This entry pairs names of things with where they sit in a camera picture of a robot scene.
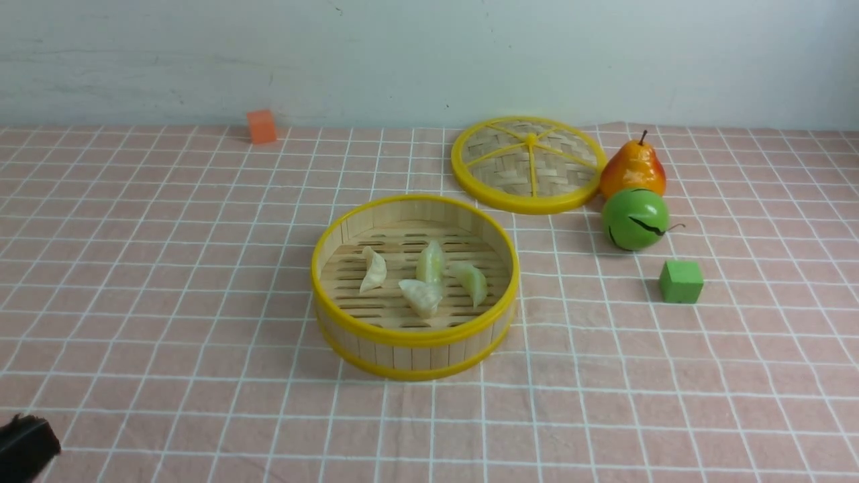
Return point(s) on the pale green dumpling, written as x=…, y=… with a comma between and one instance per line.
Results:
x=472, y=280
x=431, y=264

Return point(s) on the cream pleated dumpling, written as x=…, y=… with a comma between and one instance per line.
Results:
x=424, y=299

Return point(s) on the white pleated dumpling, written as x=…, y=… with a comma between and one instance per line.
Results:
x=376, y=270

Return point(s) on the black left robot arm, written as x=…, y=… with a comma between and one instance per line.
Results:
x=28, y=445

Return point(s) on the bamboo steamer tray yellow rim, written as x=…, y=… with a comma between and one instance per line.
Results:
x=378, y=331

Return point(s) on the woven steamer lid yellow rim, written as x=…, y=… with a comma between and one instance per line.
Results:
x=528, y=165

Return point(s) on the orange foam cube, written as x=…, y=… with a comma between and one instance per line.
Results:
x=261, y=126

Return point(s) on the green toy apple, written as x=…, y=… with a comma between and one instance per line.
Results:
x=636, y=219

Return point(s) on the orange yellow toy pear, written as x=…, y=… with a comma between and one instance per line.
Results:
x=634, y=166

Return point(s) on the green foam cube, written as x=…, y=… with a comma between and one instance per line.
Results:
x=681, y=282

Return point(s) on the pink checkered tablecloth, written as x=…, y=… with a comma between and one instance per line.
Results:
x=156, y=309

